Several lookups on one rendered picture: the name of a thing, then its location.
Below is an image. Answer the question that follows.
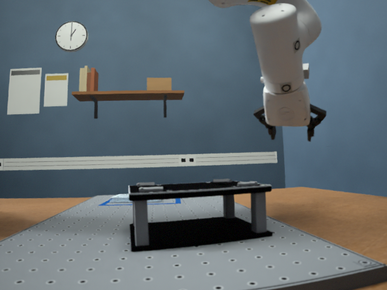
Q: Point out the blue tape outline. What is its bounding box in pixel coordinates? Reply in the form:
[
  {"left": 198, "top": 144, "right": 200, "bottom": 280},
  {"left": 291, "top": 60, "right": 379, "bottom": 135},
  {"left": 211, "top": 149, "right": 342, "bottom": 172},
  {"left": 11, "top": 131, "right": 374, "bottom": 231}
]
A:
[{"left": 100, "top": 199, "right": 181, "bottom": 205}]

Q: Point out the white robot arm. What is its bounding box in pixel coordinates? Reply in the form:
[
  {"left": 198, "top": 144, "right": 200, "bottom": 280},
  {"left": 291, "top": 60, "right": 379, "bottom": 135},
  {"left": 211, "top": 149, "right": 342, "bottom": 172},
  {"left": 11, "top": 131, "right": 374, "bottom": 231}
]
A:
[{"left": 208, "top": 0, "right": 321, "bottom": 94}]

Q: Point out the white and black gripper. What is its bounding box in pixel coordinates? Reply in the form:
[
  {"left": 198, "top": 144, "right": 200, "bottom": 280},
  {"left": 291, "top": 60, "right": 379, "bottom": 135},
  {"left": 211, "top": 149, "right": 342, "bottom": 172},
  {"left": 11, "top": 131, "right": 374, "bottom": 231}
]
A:
[{"left": 253, "top": 82, "right": 326, "bottom": 142}]

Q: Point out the black raised platform with grey legs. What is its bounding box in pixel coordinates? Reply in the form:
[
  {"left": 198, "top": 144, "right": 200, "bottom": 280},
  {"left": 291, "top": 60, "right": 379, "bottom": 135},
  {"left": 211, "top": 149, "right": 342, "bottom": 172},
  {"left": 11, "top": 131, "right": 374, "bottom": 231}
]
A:
[{"left": 128, "top": 179, "right": 273, "bottom": 252}]

